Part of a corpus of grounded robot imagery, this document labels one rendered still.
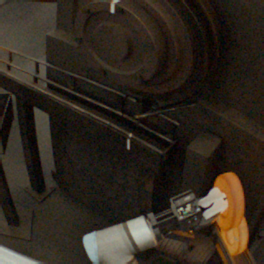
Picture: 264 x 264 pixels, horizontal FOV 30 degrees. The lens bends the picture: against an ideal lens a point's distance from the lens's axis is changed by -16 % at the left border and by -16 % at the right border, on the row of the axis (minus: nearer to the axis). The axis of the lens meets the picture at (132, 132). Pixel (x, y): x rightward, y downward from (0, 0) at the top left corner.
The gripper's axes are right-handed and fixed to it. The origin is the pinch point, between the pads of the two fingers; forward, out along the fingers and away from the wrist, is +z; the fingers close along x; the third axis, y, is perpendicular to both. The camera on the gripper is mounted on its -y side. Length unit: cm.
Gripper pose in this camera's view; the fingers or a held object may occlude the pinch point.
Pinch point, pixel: (229, 198)
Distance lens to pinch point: 125.0
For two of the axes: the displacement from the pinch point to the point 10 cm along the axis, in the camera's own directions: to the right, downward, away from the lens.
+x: -3.0, -6.8, 6.7
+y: -2.5, -6.2, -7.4
